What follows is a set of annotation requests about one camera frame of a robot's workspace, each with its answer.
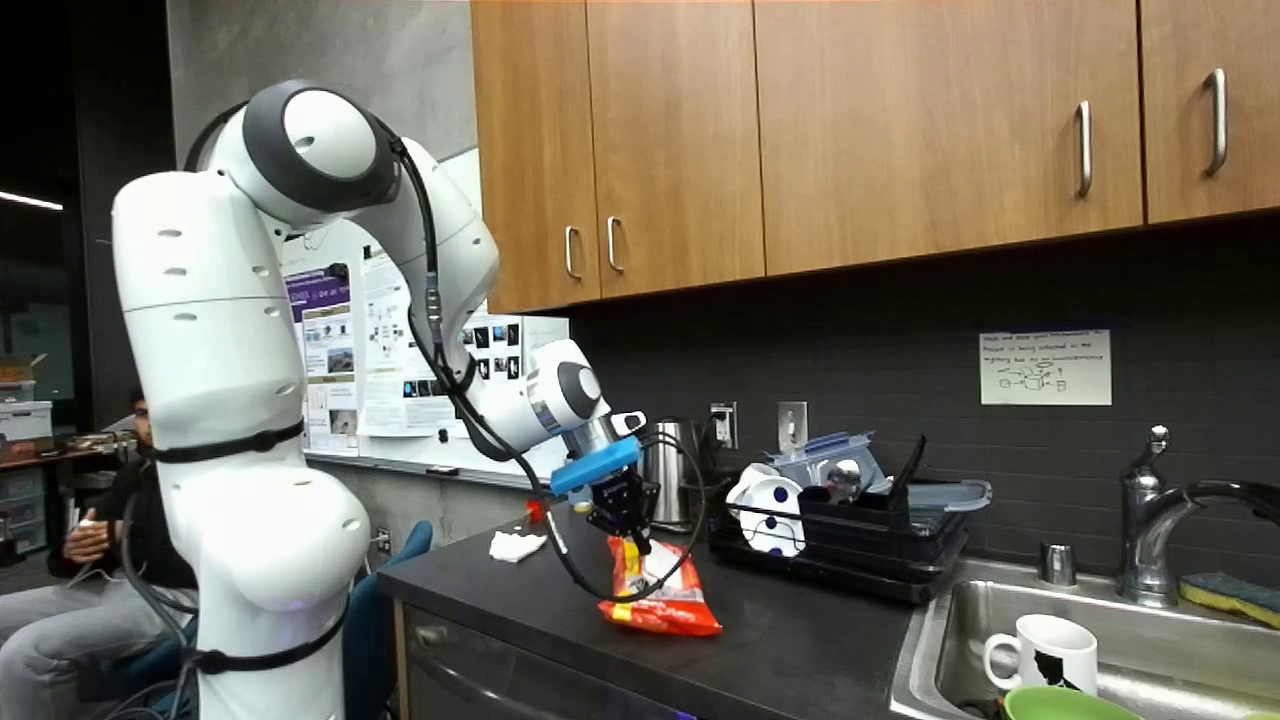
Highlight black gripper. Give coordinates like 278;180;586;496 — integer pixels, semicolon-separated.
589;476;654;536

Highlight orange wipes pack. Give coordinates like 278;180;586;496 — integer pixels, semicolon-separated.
598;536;726;639

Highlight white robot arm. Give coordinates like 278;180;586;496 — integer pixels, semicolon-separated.
113;79;645;720

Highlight steel thermos bottle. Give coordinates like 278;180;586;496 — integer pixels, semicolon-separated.
647;421;685;531

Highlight small red object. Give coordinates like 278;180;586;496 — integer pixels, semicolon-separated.
525;502;547;528

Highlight crumpled white tissue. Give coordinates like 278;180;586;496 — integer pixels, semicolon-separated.
488;531;547;563

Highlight white blue-dotted plate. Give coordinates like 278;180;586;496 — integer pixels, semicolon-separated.
726;466;803;557

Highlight black dish rack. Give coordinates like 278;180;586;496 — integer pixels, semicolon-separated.
707;482;991;609

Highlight research poster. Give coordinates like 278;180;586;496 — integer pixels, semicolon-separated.
280;146;574;452

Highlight upper wooden cabinets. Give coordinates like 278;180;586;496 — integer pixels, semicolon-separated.
473;0;1280;311

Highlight white black mug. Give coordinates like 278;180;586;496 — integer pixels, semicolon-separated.
981;612;1101;697

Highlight green bowl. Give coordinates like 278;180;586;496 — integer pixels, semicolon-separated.
1001;688;1141;720

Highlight chrome faucet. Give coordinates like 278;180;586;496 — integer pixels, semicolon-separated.
1121;426;1280;609

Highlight seated person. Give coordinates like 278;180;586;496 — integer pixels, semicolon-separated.
0;399;195;720

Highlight steel kitchen sink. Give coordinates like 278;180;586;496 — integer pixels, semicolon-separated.
888;557;1280;720

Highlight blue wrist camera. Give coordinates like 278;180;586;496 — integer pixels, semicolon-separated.
547;437;641;502

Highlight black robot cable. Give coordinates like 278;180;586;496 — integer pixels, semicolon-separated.
385;134;712;604

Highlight wall power outlet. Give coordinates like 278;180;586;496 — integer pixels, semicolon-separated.
778;399;808;458

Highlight white wall notice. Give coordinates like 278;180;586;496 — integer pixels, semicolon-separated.
976;329;1113;407

